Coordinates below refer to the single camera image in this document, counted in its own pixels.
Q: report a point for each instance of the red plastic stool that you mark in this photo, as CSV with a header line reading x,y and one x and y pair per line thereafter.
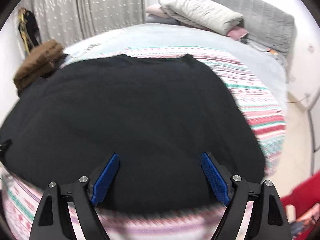
x,y
305,192

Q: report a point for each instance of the white lace cloth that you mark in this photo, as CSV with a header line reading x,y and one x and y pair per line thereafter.
x,y
80,51

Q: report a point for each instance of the light grey pillow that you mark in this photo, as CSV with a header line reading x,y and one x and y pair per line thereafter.
x,y
200,12

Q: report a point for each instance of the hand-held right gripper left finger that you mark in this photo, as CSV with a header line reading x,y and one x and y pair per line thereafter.
x,y
105,180

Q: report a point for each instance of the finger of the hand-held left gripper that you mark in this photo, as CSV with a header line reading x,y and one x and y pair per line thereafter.
x,y
5,146

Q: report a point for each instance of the black-framed white door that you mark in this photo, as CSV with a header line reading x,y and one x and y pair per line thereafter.
x,y
317,140

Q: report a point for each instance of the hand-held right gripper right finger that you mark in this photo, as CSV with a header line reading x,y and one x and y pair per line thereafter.
x,y
215,180

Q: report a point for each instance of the bed with grey sheet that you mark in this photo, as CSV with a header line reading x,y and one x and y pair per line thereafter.
x,y
175,35

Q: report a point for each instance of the grey patterned curtain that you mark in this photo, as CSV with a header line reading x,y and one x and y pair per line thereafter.
x,y
87,10

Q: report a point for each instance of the grey padded headboard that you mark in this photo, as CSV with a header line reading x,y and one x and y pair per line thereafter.
x,y
270,20

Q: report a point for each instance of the pink cloth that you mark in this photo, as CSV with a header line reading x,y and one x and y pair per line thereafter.
x,y
237,32

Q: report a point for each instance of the grey folded blanket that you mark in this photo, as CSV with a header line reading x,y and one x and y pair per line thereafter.
x,y
155,19

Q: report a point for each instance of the patterned knit-print blanket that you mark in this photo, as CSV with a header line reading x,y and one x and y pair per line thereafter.
x,y
262,110

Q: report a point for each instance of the black hanging garment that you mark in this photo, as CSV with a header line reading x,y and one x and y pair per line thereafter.
x,y
31,27

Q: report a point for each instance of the white wall socket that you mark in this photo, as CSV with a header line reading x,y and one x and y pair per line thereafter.
x,y
310,47

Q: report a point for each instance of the black coat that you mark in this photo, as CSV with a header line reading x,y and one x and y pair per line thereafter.
x,y
125,117

